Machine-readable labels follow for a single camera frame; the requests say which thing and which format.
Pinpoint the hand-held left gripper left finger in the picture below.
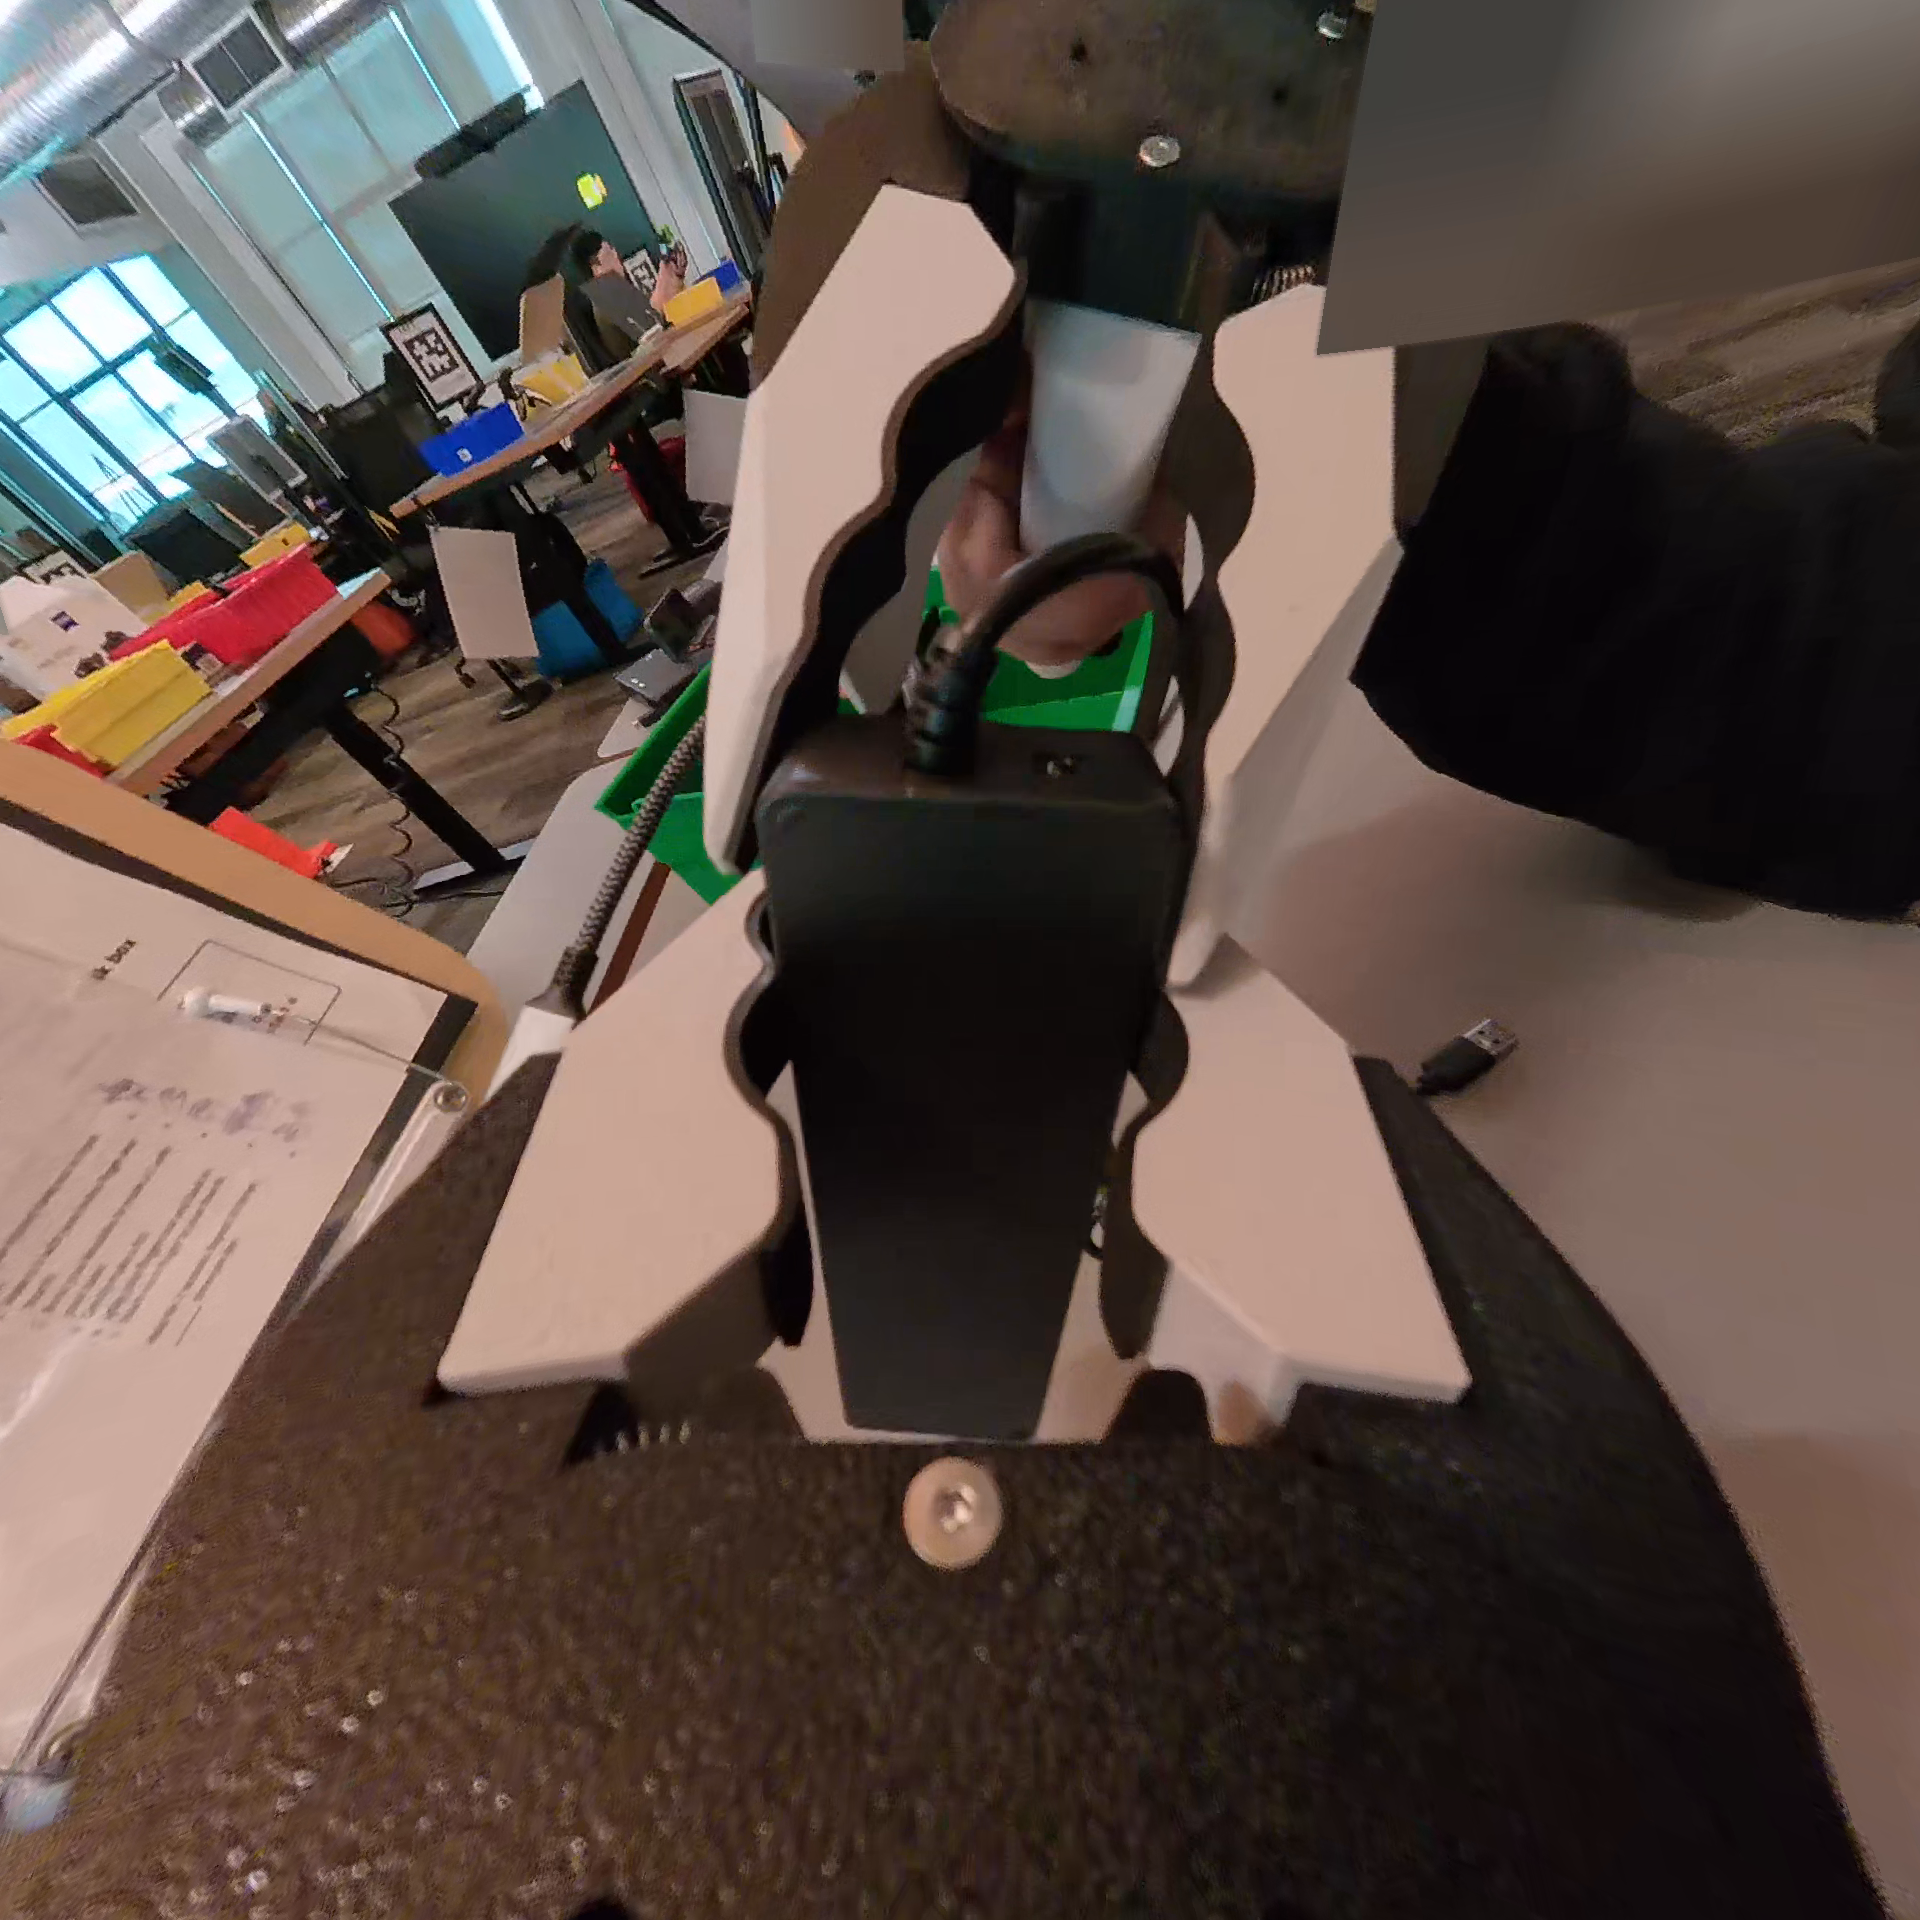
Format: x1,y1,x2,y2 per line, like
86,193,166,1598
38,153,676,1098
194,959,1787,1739
435,874,805,1413

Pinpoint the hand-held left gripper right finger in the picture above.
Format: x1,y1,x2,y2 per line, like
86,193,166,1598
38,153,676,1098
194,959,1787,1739
1102,943,1476,1451

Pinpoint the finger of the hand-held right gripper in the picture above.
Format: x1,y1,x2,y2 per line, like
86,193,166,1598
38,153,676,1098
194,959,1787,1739
1162,285,1408,997
703,183,1032,876

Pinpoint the black usb cable plug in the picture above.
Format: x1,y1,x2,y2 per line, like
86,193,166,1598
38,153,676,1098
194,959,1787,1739
1414,1016,1520,1101

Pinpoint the green plastic bin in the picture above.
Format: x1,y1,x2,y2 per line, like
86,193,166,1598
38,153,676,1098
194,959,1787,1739
594,562,1161,911

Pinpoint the black usb hub box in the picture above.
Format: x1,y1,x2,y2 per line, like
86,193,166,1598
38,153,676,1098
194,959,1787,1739
755,717,1194,1447

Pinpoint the person's right forearm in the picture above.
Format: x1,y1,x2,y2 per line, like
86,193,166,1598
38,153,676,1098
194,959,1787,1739
1351,322,1920,921

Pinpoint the person's right hand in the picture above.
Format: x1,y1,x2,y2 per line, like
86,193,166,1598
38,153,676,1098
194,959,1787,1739
930,434,1189,671

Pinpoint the wooden desk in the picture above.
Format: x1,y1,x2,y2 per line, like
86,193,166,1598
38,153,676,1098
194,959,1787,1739
0,570,513,888
390,300,753,580

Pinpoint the blue bag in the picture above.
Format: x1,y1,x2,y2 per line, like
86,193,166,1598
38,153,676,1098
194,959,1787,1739
533,562,649,678

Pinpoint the white standing panel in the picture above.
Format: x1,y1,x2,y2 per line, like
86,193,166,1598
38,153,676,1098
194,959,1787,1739
427,517,543,663

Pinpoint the printed marker board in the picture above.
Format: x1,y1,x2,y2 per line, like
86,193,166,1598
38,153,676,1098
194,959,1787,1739
378,305,470,410

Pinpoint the instruction sheet in acrylic stand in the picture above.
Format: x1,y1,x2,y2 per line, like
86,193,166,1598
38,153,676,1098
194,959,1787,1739
0,816,474,1825

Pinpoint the orange plastic object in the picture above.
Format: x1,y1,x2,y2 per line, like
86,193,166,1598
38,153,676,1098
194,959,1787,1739
206,806,341,880

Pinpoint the grey flat panel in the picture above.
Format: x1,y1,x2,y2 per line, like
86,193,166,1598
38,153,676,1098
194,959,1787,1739
1317,0,1920,358

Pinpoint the stack of red bins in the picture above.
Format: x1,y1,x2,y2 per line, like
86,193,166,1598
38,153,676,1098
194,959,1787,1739
113,546,341,671

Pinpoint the wooden board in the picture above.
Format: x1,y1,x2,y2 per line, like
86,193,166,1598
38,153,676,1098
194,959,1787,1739
0,742,520,1098

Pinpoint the row of yellow bins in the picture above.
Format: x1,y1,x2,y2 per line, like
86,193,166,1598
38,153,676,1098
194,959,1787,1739
0,644,212,769

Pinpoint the white cardboard box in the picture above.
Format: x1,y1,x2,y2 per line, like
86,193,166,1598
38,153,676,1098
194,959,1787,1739
0,577,152,708

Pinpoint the thick black hub cable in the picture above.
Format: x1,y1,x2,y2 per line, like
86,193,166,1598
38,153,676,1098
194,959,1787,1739
900,532,1203,782

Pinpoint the grey braided cable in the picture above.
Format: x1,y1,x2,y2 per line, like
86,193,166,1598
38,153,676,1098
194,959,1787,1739
510,717,711,1061

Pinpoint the black wall screen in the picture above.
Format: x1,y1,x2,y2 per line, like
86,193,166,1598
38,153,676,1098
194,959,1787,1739
387,83,662,354

